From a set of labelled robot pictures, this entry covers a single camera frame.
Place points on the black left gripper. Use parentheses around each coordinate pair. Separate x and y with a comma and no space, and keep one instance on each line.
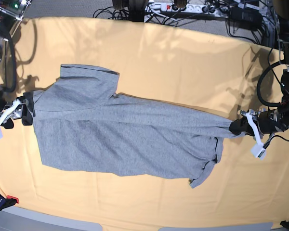
(269,121)

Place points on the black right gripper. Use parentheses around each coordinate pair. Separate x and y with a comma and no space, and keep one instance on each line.
(24,110)

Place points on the grey t-shirt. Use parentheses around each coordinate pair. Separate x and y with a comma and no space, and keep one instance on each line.
(81,124)

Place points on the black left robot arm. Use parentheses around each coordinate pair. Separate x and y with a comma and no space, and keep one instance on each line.
(281,18)

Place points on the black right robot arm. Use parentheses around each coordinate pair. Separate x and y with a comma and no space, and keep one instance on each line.
(11,15)

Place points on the yellow table cloth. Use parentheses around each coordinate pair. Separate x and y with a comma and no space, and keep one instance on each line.
(204,71)

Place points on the black power adapter box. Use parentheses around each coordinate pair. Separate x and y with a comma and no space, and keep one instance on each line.
(245,15)

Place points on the white power strip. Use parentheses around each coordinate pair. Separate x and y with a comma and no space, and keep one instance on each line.
(189,9)

